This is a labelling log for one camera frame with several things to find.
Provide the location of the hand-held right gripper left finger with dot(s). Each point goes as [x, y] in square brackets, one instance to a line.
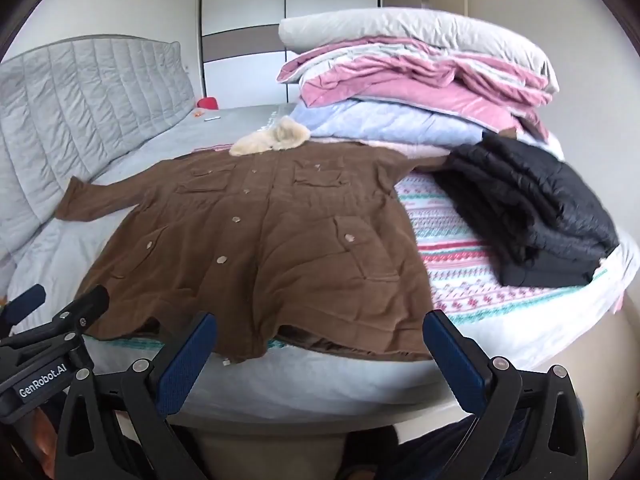
[187, 355]

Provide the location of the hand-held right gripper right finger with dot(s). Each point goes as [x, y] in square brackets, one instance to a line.
[452, 360]

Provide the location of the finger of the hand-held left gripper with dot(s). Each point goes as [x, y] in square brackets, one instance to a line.
[25, 302]
[85, 307]

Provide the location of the brown coat with fur collar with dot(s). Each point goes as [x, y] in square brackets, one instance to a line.
[275, 260]

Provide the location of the person's left hand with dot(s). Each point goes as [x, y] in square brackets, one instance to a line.
[44, 437]

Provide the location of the red green patterned blanket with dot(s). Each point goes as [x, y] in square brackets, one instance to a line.
[450, 270]

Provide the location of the person's navy trouser leg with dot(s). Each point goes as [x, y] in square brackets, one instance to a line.
[430, 455]

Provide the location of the black slipper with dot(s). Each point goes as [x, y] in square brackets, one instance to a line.
[370, 452]

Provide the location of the black puffer jacket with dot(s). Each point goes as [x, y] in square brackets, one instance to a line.
[530, 210]

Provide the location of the grey quilted headboard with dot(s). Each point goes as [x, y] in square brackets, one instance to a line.
[75, 110]

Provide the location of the pale pink blanket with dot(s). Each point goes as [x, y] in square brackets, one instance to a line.
[415, 149]

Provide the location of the grey plush bed sheet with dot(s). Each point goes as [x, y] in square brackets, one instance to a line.
[225, 130]

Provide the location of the red small object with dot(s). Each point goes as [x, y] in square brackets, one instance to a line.
[207, 103]

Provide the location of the pink and grey quilt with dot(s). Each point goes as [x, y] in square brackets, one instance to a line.
[400, 85]

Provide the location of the white and taupe wardrobe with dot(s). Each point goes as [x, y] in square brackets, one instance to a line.
[240, 35]

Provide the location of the beige grey pillow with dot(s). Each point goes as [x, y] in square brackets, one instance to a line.
[400, 27]

